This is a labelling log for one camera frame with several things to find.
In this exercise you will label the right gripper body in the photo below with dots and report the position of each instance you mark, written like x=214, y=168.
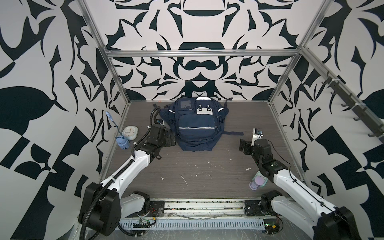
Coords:
x=249, y=149

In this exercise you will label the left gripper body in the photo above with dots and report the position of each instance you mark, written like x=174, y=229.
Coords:
x=166, y=141

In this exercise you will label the navy blue student backpack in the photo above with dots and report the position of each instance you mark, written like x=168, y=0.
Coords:
x=198, y=123

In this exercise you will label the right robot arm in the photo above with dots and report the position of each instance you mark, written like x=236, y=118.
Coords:
x=318, y=218

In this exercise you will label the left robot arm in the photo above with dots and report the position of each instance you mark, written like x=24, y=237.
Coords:
x=103, y=205

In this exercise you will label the white round alarm clock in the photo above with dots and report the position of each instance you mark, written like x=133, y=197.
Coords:
x=130, y=132

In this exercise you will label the small green circuit board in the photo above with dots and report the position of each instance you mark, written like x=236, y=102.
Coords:
x=271, y=228

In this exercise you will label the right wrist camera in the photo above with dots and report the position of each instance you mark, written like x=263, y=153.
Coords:
x=257, y=135

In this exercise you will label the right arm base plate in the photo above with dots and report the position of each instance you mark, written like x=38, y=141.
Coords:
x=256, y=208

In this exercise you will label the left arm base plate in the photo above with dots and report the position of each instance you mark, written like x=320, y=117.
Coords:
x=156, y=209

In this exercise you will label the white slotted cable duct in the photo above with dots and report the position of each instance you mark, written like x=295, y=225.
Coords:
x=206, y=224

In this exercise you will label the wall hook rack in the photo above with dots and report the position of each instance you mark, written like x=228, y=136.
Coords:
x=352, y=102

